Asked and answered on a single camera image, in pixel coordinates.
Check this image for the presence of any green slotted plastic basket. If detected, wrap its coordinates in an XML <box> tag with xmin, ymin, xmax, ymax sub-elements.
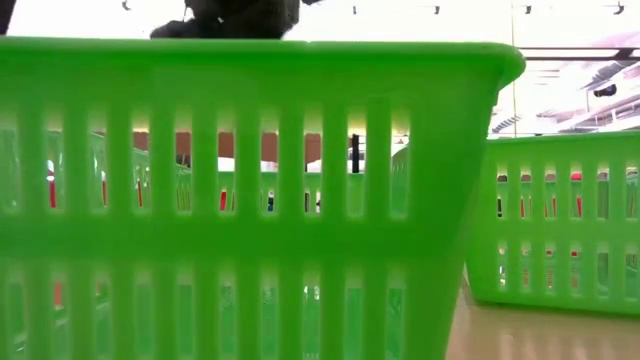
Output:
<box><xmin>0</xmin><ymin>35</ymin><xmax>527</xmax><ymax>360</ymax></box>
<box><xmin>464</xmin><ymin>130</ymin><xmax>640</xmax><ymax>317</ymax></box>

